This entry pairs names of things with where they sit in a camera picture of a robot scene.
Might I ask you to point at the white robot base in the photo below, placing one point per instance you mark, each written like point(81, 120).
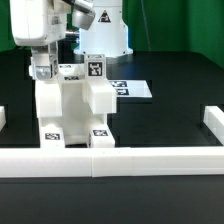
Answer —
point(108, 34)

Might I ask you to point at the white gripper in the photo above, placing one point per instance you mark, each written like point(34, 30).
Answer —
point(38, 23)

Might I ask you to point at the white side block left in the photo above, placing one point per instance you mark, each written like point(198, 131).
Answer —
point(2, 117)

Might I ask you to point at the white obstacle fence bar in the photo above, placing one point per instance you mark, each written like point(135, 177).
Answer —
point(20, 163)

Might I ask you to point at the white chair back frame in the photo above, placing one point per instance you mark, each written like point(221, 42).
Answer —
point(71, 93)

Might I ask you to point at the white chair seat part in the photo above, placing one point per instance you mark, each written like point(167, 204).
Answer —
point(75, 130)

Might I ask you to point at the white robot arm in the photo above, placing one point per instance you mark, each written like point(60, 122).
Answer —
point(82, 12)

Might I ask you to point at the white tag sheet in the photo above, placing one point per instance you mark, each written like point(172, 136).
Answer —
point(131, 88)

